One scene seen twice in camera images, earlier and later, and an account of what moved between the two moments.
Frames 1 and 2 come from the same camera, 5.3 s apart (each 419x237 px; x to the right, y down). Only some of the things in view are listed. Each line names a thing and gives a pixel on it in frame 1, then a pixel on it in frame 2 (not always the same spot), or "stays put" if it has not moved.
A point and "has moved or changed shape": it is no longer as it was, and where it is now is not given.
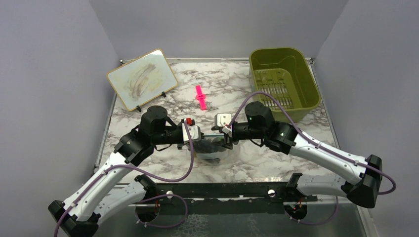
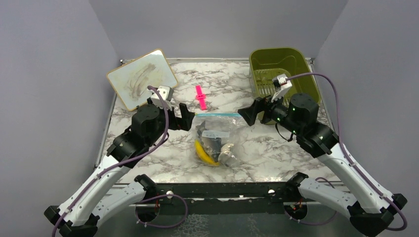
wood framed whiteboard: x=142 y=80 stays put
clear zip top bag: x=213 y=150 has moved or changed shape
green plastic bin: x=284 y=73 stays put
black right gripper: x=232 y=133 to x=249 y=113
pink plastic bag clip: x=201 y=97 stays put
